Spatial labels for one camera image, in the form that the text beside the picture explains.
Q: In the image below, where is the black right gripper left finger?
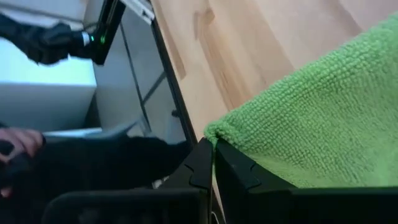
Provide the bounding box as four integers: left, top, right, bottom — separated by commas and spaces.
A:
164, 138, 214, 200

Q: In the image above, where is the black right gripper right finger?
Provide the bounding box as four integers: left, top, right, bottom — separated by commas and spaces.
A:
215, 139, 297, 224

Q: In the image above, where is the green microfiber towel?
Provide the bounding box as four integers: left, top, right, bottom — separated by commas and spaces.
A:
203, 14, 398, 189

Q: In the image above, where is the person's hand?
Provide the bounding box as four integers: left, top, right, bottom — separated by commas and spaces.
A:
0, 126, 45, 199

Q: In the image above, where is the black aluminium table frame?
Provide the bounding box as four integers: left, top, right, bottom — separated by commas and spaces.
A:
150, 0, 199, 147

